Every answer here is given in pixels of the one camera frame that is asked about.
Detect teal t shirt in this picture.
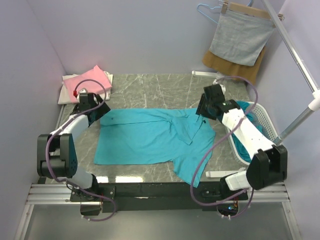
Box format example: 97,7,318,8
93,108,216,188

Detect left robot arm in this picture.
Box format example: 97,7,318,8
36,93,111,201

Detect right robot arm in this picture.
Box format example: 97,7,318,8
196,84,288,200

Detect teal shirts in basket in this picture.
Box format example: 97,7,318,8
231,100,267,164

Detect folded white t shirt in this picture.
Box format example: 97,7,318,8
57,74,111,105

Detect folded pink t shirt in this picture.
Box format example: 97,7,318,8
64,65,113,102

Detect white rack base foot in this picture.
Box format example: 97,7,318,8
191,70,231,81

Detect brown hanging cloth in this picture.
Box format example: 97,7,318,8
202,46,266,85

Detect white laundry basket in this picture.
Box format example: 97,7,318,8
228,103,278,167

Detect white rack front foot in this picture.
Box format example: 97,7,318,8
205,168,245,179

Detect grey hanging cloth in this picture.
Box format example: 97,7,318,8
209,10,274,67

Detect wooden clip hanger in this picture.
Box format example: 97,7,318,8
220,0,272,20

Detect silver clothes rack pole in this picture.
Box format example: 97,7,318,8
258,0,320,133

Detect black base beam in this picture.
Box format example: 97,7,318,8
69,181,248,213

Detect aluminium rail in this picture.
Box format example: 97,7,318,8
25,183,290,205

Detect blue wire hanger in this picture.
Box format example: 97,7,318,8
196,0,255,25

